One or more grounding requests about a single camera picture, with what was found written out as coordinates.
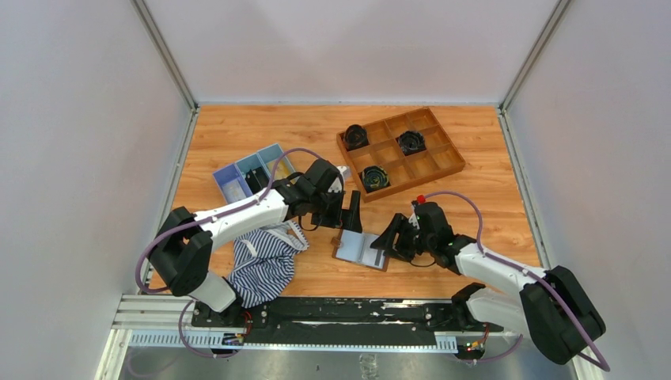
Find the brown leather card holder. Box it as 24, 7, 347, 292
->
332, 230, 389, 272

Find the blue white striped cloth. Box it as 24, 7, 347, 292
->
227, 221, 309, 309

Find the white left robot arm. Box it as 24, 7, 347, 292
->
142, 158, 351, 327

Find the aluminium front rail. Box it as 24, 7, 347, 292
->
112, 295, 517, 354

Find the blue three-compartment organizer box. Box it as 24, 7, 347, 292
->
212, 143, 284, 203

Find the white card in organizer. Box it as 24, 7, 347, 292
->
221, 178, 252, 203

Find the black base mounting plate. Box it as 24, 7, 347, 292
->
187, 297, 502, 347

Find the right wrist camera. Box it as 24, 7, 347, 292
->
408, 194, 426, 226

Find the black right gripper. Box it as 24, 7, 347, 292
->
370, 214, 435, 263

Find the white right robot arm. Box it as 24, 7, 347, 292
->
370, 202, 606, 364

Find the yellow card in organizer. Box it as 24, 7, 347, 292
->
267, 159, 294, 181

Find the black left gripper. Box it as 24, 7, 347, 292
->
309, 187, 362, 233

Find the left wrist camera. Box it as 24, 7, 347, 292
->
336, 165, 351, 183

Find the black rolled belt back left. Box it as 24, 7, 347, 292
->
343, 124, 370, 151

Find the black rolled belt centre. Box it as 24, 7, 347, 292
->
396, 131, 426, 156

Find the black rolled belt front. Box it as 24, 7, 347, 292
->
359, 165, 391, 192

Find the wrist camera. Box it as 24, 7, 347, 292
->
408, 194, 426, 226
336, 165, 351, 183

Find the wooden nine-compartment tray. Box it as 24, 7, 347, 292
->
335, 108, 466, 203

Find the black rolled belt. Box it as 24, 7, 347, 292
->
396, 131, 426, 156
343, 124, 370, 151
359, 165, 391, 192

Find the black card in organizer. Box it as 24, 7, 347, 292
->
245, 167, 269, 194

